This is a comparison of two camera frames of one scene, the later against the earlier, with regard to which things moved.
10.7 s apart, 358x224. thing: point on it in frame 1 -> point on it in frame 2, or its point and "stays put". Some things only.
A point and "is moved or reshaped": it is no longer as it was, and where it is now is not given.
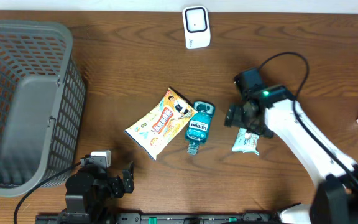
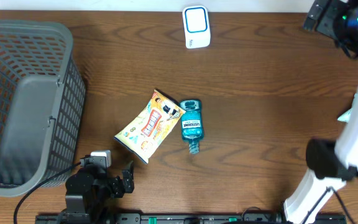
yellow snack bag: [168, 119] is moved or reshaped
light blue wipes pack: [246, 142] -> [345, 116]
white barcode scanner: [196, 27] stays put
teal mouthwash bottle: [199, 125] is moved or reshaped
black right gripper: [233, 118] -> [329, 24]
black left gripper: [117, 188] stays put
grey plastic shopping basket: [33, 106] stays put
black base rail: [157, 218] stays put
